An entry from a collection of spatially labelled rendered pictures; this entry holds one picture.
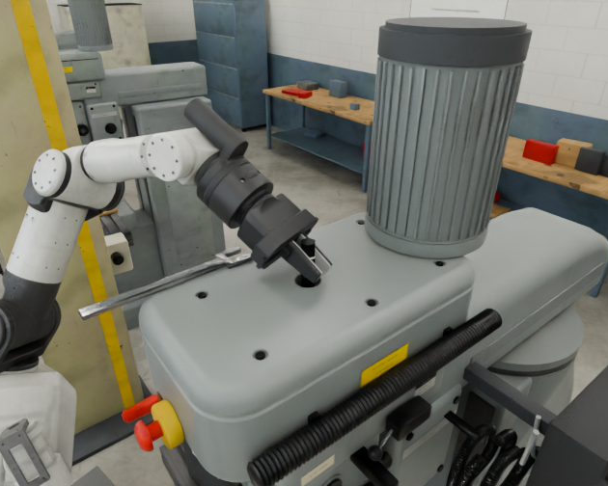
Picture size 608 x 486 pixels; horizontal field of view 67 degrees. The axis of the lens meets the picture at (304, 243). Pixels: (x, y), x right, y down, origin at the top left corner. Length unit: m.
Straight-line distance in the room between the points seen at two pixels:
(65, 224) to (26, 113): 1.35
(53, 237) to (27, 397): 0.27
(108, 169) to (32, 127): 1.44
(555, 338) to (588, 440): 0.46
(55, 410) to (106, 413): 2.12
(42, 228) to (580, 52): 4.61
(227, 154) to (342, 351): 0.30
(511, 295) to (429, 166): 0.38
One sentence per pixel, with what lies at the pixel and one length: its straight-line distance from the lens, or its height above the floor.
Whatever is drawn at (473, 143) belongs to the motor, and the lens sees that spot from 0.67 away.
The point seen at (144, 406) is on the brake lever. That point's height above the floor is 1.71.
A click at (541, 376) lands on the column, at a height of 1.52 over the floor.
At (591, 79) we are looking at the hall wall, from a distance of 4.94.
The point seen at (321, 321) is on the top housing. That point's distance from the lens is 0.58.
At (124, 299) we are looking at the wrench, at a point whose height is 1.90.
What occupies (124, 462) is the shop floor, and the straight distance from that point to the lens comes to 2.92.
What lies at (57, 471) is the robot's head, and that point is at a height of 1.62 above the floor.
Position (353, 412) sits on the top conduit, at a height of 1.80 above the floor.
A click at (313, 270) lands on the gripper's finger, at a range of 0.61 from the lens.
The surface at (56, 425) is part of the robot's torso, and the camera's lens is 0.96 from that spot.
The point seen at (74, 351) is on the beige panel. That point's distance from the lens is 2.73.
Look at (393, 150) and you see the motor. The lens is 0.68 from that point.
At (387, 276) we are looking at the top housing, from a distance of 0.67.
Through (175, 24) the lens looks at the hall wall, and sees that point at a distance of 10.29.
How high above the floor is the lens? 2.26
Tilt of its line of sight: 30 degrees down
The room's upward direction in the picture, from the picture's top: straight up
